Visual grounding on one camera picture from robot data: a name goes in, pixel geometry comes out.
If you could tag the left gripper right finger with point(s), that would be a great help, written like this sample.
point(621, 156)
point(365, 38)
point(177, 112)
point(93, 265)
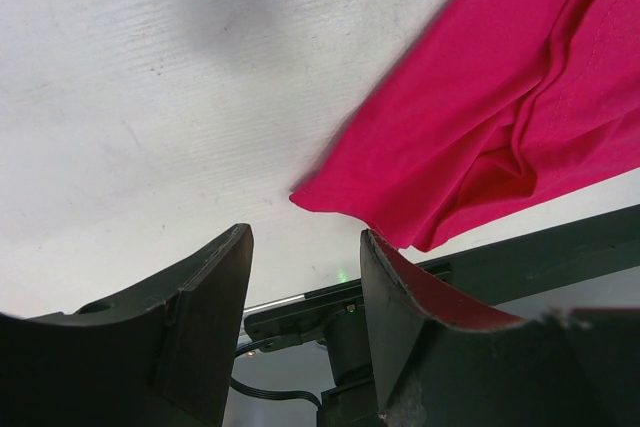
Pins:
point(443, 358)

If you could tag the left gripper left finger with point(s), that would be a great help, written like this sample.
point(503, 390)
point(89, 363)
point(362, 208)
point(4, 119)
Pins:
point(159, 353)

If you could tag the pink t shirt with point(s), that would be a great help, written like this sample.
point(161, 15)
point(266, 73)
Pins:
point(499, 106)

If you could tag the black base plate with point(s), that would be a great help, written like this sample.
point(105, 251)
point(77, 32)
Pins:
point(494, 274)

